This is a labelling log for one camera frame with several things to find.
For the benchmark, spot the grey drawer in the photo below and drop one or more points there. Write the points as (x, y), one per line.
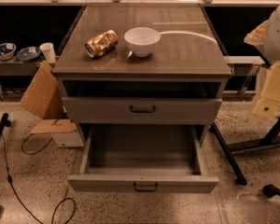
(142, 158)
(172, 111)

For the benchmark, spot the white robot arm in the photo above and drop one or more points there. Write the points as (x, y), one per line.
(266, 39)

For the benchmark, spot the grey drawer cabinet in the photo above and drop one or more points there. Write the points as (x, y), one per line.
(186, 63)

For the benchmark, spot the grey top drawer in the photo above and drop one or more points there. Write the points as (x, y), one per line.
(172, 111)

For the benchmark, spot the white bowl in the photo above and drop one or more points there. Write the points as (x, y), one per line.
(141, 40)

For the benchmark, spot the crushed gold soda can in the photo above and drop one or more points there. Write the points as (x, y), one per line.
(101, 44)

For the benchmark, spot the cardboard box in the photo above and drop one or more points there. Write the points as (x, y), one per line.
(43, 99)

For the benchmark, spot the white paper cup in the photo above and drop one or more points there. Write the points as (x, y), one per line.
(49, 52)

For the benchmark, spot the blue bowl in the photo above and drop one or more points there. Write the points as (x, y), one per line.
(29, 54)
(7, 51)

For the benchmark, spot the grey low shelf left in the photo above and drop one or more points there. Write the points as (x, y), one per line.
(15, 67)

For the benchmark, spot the black stand base right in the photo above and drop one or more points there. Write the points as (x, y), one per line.
(270, 139)

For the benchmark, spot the blue bowl far left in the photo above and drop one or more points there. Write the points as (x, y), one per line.
(7, 51)

